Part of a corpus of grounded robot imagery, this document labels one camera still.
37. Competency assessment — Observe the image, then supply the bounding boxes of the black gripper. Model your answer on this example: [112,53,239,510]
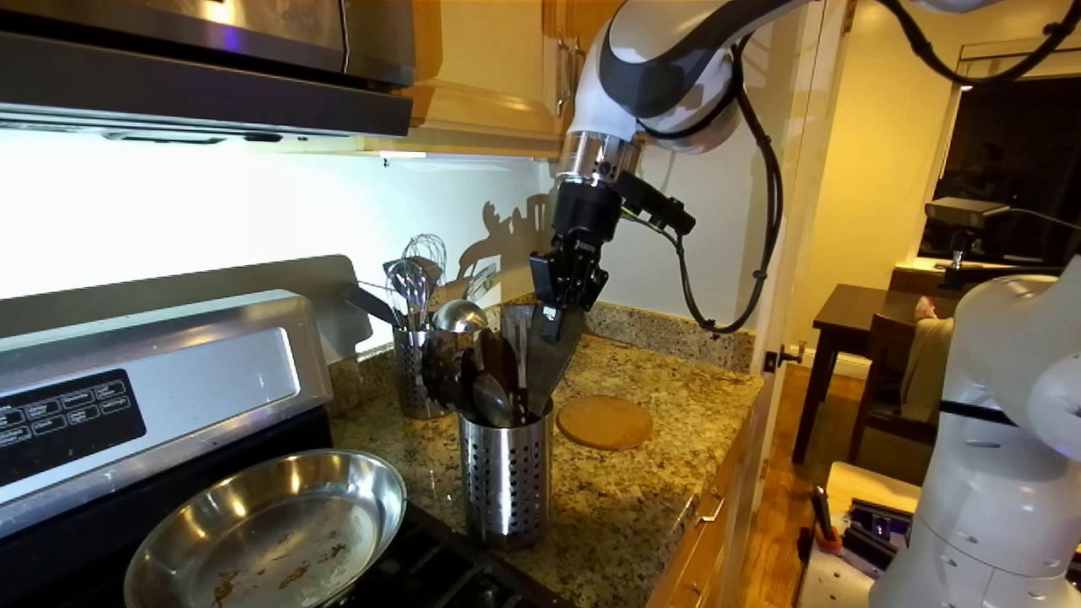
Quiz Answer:
[531,177,695,344]

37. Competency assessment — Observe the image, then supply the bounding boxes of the dark wooden spoon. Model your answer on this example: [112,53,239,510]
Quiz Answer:
[526,331,577,416]

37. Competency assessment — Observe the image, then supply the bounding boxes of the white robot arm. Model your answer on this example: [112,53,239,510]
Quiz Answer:
[531,0,805,342]

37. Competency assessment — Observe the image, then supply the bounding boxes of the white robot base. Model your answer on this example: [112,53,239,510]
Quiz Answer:
[870,260,1081,608]

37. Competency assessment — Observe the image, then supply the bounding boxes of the glass utensil jar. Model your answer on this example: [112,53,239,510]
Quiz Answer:
[397,327,459,419]

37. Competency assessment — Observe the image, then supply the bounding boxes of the perforated steel utensil holder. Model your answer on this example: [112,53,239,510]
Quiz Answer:
[459,419,551,547]

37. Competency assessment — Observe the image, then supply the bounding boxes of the dark wooden spatula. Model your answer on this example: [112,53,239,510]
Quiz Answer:
[459,331,517,428]

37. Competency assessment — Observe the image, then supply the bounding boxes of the round cork trivet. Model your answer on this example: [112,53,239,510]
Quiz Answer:
[557,396,654,450]

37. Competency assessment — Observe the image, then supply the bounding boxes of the metal whisk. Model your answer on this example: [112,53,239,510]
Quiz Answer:
[382,232,448,327]

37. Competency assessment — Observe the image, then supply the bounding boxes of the wooden upper cabinet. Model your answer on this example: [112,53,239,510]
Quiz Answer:
[410,0,621,157]

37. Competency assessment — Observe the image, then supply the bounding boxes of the wooden base cabinet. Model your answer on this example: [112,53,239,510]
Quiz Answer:
[648,377,774,608]

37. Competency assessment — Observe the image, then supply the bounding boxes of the dark wooden side table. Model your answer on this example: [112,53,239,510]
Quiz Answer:
[790,284,933,461]

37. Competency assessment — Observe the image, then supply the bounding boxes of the stainless steel frying pan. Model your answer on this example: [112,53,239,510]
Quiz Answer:
[124,450,410,608]

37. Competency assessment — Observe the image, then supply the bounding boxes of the stainless steel stove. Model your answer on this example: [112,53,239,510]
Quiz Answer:
[0,257,565,608]

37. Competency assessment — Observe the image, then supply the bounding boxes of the dark television screen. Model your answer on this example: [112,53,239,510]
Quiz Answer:
[933,76,1081,266]

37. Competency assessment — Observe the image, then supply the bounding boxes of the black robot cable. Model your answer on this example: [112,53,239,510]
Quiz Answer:
[630,0,1081,338]

